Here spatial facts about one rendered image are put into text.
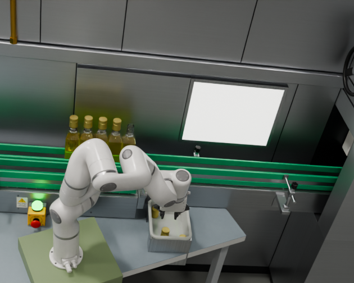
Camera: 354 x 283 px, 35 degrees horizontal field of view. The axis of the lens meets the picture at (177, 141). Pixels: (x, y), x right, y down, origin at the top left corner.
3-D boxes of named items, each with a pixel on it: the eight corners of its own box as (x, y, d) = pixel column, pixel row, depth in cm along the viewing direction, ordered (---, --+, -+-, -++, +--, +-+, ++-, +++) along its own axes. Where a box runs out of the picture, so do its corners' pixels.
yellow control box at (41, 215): (46, 214, 234) (46, 202, 230) (44, 228, 229) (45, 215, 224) (29, 214, 233) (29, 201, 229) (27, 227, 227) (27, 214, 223)
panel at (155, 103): (267, 144, 261) (287, 83, 241) (268, 148, 259) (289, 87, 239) (73, 129, 246) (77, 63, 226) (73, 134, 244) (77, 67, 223)
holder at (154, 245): (182, 206, 252) (185, 194, 247) (188, 253, 231) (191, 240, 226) (144, 204, 249) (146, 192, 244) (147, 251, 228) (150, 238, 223)
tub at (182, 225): (184, 214, 248) (187, 200, 242) (189, 252, 230) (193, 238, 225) (145, 212, 245) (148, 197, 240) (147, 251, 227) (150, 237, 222)
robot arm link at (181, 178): (157, 190, 196) (148, 168, 201) (153, 205, 204) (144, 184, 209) (195, 181, 202) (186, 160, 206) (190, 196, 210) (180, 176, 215)
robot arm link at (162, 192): (127, 164, 190) (151, 184, 208) (140, 195, 184) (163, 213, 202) (149, 152, 189) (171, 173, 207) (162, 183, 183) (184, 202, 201)
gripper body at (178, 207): (189, 185, 215) (183, 200, 224) (163, 183, 213) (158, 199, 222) (190, 202, 211) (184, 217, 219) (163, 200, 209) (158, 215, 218)
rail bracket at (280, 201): (280, 203, 259) (294, 167, 246) (289, 230, 246) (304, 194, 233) (270, 202, 258) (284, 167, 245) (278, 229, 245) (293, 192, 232)
